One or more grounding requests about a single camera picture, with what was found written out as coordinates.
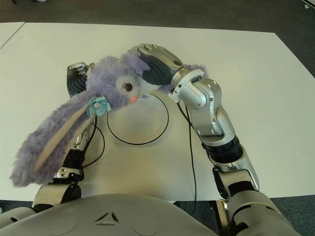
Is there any white plate black rim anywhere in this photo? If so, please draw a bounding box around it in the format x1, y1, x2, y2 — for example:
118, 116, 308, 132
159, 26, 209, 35
106, 89, 169, 146

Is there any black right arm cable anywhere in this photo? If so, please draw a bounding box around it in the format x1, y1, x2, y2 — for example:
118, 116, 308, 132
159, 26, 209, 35
177, 100, 198, 215

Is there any purple plush bunny doll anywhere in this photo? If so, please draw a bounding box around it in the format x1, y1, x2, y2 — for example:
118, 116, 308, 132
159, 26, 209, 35
9, 55, 210, 188

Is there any grey robot torso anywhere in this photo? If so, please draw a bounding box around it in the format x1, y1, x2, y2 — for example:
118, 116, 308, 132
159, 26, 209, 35
0, 193, 227, 236

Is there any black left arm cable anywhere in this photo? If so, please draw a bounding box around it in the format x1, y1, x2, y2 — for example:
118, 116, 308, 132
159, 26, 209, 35
82, 115, 106, 168

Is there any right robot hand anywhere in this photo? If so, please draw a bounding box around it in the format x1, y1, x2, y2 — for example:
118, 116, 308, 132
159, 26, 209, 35
127, 43, 186, 87

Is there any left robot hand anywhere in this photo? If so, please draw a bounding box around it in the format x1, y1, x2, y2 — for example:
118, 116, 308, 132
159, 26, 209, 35
66, 61, 95, 97

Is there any metal table foot bracket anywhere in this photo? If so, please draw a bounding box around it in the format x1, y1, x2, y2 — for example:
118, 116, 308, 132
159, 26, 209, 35
209, 198, 233, 236

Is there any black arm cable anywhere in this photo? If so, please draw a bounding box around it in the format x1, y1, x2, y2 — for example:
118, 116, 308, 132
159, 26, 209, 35
177, 100, 198, 215
82, 115, 106, 168

